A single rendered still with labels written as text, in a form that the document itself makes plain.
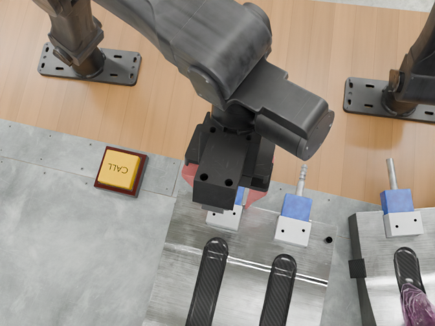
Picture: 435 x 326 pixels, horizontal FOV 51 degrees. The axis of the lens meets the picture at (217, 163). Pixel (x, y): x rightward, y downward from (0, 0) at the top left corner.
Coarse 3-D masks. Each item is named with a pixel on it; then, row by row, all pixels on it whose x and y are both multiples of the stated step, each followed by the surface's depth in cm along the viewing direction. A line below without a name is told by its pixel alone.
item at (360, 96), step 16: (352, 80) 86; (368, 80) 86; (384, 80) 86; (352, 96) 85; (368, 96) 85; (384, 96) 84; (352, 112) 85; (368, 112) 84; (384, 112) 84; (400, 112) 82; (416, 112) 84; (432, 112) 84
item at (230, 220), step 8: (240, 192) 72; (240, 200) 71; (240, 208) 70; (208, 216) 70; (216, 216) 70; (224, 216) 69; (232, 216) 69; (240, 216) 71; (208, 224) 73; (216, 224) 70; (224, 224) 69; (232, 224) 69
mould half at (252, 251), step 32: (192, 192) 73; (192, 224) 72; (256, 224) 72; (320, 224) 71; (192, 256) 71; (256, 256) 70; (320, 256) 70; (160, 288) 70; (192, 288) 70; (224, 288) 70; (256, 288) 70; (320, 288) 69; (160, 320) 69; (224, 320) 69; (256, 320) 69; (288, 320) 68
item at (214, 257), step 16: (208, 256) 71; (224, 256) 71; (288, 256) 70; (208, 272) 71; (272, 272) 70; (288, 272) 70; (208, 288) 70; (272, 288) 70; (288, 288) 70; (192, 304) 69; (208, 304) 70; (272, 304) 69; (288, 304) 69; (192, 320) 69; (208, 320) 69; (272, 320) 69
